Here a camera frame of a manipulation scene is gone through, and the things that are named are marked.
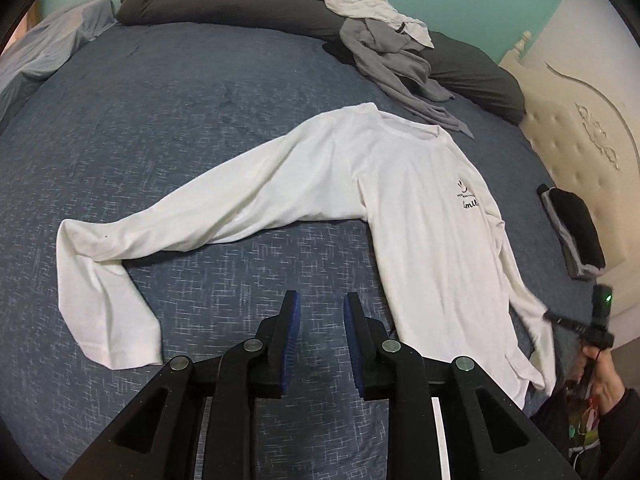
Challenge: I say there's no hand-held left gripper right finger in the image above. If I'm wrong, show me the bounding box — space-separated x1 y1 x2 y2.
344 291 583 480

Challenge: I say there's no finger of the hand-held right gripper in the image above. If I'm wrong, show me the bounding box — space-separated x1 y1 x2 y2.
544 310 583 335

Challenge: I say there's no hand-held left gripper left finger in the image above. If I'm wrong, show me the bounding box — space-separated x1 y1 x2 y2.
62 290 302 480

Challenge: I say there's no white long-sleeve shirt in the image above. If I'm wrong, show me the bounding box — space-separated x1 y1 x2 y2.
56 102 558 408

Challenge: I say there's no person's right forearm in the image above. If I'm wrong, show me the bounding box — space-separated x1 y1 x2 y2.
597 385 640 466

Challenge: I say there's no person's right hand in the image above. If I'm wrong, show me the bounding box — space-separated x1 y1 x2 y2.
567 347 626 416

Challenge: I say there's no folded black and grey garment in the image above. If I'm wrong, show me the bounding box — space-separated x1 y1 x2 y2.
536 184 607 280

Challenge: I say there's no person's dark clothing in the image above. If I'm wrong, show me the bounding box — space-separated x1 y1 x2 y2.
530 390 576 461

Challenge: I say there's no cream tufted headboard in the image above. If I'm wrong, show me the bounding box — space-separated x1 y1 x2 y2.
497 30 640 341

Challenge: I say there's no white shirt with black trim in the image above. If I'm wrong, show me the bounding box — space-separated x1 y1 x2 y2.
320 0 435 50

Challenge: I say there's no light grey duvet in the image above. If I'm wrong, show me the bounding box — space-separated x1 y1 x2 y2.
0 0 117 126

